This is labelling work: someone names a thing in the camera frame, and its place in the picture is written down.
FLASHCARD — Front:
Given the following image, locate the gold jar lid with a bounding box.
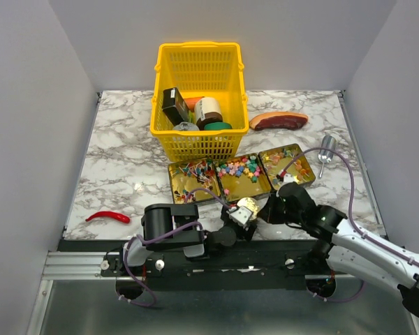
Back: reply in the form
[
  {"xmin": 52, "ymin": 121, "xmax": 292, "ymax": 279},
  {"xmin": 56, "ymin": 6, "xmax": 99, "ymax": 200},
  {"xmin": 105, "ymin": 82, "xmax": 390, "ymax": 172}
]
[{"xmin": 237, "ymin": 198, "xmax": 260, "ymax": 221}]

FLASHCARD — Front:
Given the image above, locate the metal candy scoop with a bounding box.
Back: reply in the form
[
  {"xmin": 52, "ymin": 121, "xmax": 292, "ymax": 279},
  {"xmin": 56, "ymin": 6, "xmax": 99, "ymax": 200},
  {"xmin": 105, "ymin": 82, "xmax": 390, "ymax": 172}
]
[{"xmin": 318, "ymin": 135, "xmax": 337, "ymax": 178}]

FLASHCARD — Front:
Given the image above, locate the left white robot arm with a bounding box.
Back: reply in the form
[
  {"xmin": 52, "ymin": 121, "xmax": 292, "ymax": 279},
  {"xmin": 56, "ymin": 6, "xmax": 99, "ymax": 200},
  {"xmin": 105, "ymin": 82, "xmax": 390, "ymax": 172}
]
[{"xmin": 117, "ymin": 204, "xmax": 257, "ymax": 276}]

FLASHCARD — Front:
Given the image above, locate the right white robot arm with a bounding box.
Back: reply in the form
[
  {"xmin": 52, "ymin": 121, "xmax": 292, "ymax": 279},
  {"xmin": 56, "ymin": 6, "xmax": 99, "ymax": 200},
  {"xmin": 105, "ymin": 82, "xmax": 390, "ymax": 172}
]
[{"xmin": 258, "ymin": 182, "xmax": 419, "ymax": 318}]

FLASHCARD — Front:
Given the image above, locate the toy meat slice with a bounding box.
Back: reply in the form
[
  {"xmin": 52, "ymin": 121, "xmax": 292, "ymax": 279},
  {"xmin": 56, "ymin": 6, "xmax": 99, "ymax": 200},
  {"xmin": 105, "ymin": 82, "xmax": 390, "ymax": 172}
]
[{"xmin": 249, "ymin": 111, "xmax": 309, "ymax": 131}]

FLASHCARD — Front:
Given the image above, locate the white brown jar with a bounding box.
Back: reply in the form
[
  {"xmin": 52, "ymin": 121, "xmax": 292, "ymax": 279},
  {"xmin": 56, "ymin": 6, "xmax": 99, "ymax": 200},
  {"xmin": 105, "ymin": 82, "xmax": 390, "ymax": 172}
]
[{"xmin": 194, "ymin": 97, "xmax": 223, "ymax": 131}]

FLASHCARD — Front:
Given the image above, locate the yellow plastic basket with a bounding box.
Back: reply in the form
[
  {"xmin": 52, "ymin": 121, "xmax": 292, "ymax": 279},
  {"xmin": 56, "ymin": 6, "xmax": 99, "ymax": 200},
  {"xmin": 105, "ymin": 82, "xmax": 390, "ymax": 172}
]
[{"xmin": 150, "ymin": 41, "xmax": 249, "ymax": 162}]

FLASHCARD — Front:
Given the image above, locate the red small object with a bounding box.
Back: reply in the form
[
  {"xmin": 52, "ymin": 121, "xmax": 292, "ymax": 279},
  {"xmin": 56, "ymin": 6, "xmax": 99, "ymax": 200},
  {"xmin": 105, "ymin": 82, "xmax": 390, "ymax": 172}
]
[{"xmin": 85, "ymin": 211, "xmax": 131, "ymax": 224}]

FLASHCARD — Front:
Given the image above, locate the orange carrot toy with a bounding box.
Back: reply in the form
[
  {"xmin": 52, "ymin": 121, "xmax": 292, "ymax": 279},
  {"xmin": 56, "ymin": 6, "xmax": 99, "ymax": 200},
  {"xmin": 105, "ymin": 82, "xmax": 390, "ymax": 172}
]
[{"xmin": 184, "ymin": 96, "xmax": 203, "ymax": 111}]

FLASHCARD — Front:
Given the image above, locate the black box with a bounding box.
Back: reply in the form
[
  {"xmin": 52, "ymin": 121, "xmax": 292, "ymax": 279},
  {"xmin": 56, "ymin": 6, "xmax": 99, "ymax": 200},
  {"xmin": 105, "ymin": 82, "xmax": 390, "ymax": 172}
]
[{"xmin": 162, "ymin": 87, "xmax": 189, "ymax": 126}]

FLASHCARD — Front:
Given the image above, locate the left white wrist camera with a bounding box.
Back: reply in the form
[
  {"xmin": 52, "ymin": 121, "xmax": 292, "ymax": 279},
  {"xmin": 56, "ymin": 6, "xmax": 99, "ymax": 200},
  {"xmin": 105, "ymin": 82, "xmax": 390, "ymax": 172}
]
[{"xmin": 227, "ymin": 206, "xmax": 252, "ymax": 228}]

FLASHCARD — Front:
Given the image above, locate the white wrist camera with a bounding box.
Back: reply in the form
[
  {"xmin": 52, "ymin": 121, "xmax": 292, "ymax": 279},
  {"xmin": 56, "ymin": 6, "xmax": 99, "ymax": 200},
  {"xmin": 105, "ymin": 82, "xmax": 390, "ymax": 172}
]
[
  {"xmin": 277, "ymin": 170, "xmax": 295, "ymax": 185},
  {"xmin": 227, "ymin": 206, "xmax": 252, "ymax": 228}
]

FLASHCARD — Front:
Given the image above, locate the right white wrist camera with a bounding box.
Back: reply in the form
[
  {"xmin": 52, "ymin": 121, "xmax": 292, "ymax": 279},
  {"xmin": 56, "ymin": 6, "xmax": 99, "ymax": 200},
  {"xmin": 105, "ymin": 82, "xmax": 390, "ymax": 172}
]
[{"xmin": 277, "ymin": 170, "xmax": 295, "ymax": 185}]

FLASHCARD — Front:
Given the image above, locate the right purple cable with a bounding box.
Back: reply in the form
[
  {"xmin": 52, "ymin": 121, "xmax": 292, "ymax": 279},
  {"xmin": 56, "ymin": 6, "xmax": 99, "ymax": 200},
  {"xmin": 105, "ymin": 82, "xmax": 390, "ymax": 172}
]
[{"xmin": 282, "ymin": 147, "xmax": 419, "ymax": 271}]

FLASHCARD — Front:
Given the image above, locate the black base frame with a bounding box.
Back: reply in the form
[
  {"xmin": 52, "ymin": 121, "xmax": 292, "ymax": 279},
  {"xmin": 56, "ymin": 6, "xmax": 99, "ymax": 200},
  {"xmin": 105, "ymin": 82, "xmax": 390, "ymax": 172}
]
[{"xmin": 58, "ymin": 240, "xmax": 342, "ymax": 297}]

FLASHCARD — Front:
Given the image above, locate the aluminium rail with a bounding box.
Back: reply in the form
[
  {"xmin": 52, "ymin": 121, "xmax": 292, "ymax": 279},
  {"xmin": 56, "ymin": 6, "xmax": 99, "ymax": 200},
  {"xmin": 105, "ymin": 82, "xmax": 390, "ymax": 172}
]
[{"xmin": 43, "ymin": 251, "xmax": 126, "ymax": 280}]

